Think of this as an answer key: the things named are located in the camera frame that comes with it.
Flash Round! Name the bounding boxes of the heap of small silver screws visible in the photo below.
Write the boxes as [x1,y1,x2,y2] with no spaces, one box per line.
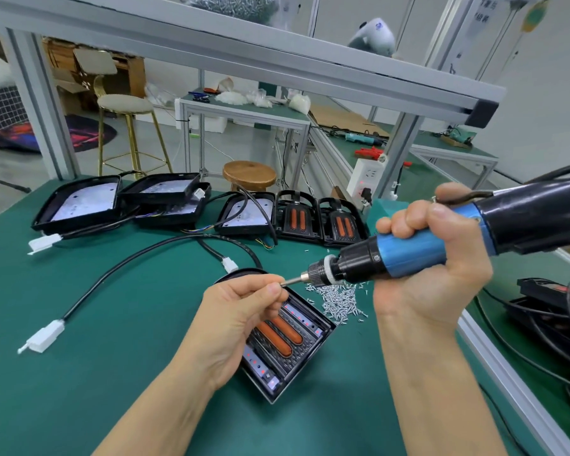
[306,282,370,326]

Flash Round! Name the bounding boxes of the white handheld device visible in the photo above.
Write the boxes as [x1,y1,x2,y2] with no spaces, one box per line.
[348,18,397,58]

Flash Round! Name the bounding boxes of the round beige stool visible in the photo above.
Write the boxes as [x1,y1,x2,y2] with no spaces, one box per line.
[97,94,174,177]

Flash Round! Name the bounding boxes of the teal hand tool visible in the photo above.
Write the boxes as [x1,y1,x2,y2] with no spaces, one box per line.
[344,132,386,146]

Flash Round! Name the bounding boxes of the clear bag of screws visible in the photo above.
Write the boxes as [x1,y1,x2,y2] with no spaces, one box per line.
[185,0,279,23]

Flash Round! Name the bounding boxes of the teal power supply box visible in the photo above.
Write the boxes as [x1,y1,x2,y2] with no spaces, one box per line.
[369,197,410,224]

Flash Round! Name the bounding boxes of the white power strip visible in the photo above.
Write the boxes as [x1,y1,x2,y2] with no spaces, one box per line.
[346,156,388,200]

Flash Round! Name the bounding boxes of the person's right forearm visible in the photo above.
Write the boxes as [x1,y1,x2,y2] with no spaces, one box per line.
[378,313,509,456]

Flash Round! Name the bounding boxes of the person's left hand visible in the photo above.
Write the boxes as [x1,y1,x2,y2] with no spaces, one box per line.
[175,273,289,392]

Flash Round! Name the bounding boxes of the black checked cloth table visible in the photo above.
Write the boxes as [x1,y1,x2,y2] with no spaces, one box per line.
[0,85,28,143]

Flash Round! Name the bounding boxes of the colourful round rug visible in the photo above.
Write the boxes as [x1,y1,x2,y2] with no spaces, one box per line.
[0,113,117,155]

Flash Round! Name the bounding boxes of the green workbench white legs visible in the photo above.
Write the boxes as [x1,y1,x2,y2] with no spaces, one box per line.
[410,130,500,184]

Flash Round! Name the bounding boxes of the red tool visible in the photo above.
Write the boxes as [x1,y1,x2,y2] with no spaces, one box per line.
[354,147,414,167]

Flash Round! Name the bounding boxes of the person's left forearm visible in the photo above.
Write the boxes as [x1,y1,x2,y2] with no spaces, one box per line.
[93,365,220,456]

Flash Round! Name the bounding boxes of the stack of unassembled lamp housings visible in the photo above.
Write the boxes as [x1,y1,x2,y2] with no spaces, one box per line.
[17,172,279,355]

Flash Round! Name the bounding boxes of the small green workbench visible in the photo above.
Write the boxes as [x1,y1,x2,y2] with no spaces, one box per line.
[175,98,313,186]

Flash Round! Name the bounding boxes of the round brown wooden stool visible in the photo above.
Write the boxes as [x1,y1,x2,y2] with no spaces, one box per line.
[222,161,279,193]

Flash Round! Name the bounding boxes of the person's right hand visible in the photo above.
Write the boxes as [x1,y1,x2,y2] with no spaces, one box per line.
[373,182,495,326]

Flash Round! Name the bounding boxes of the white crumpled bag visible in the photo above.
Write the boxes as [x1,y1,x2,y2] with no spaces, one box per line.
[288,92,312,115]

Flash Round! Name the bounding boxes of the aluminium shelf frame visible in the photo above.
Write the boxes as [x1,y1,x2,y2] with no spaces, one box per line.
[0,0,507,200]

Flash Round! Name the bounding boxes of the blue black electric screwdriver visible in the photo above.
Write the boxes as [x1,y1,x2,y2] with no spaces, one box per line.
[280,180,570,289]

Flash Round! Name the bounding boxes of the brown wooden cabinet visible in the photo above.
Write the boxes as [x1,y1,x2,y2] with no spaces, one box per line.
[42,37,148,99]

